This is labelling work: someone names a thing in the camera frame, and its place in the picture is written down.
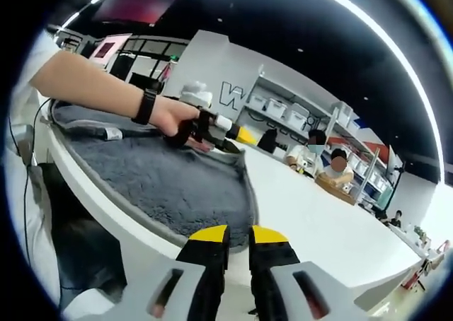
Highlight black wrist watch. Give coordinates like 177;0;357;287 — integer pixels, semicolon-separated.
131;88;158;126

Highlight person's left hand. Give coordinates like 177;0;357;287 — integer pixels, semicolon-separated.
149;96;202;138

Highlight operator in white shirt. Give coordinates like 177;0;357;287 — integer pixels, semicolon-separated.
3;30;125;321

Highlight long ceiling light strip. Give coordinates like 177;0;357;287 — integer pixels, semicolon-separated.
297;0;445;180

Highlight wooden tray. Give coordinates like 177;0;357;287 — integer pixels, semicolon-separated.
314;175;357;206

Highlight grey towel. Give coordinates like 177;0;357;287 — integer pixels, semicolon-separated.
49;100;261;255

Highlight black bag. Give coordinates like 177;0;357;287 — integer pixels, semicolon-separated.
257;128;279;154

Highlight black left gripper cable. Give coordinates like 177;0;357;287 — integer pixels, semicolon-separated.
7;97;52;159

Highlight grey metal storage shelf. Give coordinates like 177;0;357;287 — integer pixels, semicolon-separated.
243;64;401;212

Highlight person's dark trousers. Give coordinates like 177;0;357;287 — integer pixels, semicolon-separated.
37;161;128;300

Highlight black chest device cable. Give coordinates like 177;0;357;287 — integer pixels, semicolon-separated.
21;161;40;265

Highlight large red wall screen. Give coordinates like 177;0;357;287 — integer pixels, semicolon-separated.
90;0;188;27

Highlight black tripod stand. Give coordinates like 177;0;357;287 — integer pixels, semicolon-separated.
385;161;406;212

